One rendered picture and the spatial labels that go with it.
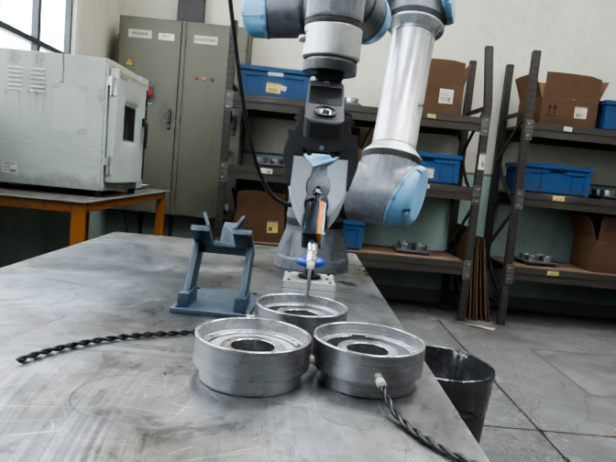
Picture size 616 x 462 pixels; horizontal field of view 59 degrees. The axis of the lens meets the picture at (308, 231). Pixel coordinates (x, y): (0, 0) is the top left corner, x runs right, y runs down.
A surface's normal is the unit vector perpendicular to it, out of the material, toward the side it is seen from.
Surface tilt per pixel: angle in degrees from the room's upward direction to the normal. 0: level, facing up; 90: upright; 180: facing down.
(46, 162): 90
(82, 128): 90
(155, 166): 90
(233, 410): 0
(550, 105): 91
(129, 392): 0
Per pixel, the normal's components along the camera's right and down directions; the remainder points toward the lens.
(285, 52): 0.01, 0.11
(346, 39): 0.41, 0.13
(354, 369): -0.31, 0.07
